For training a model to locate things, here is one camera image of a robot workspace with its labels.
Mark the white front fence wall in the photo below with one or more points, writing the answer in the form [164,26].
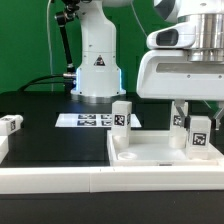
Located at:
[110,179]

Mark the white fence wall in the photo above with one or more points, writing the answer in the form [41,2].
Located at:
[110,179]
[3,147]

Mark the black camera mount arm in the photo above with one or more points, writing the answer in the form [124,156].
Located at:
[62,18]

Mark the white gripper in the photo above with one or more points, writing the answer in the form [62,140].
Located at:
[167,74]

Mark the white left fence wall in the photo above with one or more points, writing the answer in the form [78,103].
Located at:
[3,147]

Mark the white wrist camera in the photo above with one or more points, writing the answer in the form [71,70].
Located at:
[179,36]

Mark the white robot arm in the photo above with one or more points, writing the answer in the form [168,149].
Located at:
[99,76]

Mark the white square table top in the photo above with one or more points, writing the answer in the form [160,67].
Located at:
[151,148]

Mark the fiducial marker sheet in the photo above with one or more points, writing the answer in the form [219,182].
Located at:
[83,120]

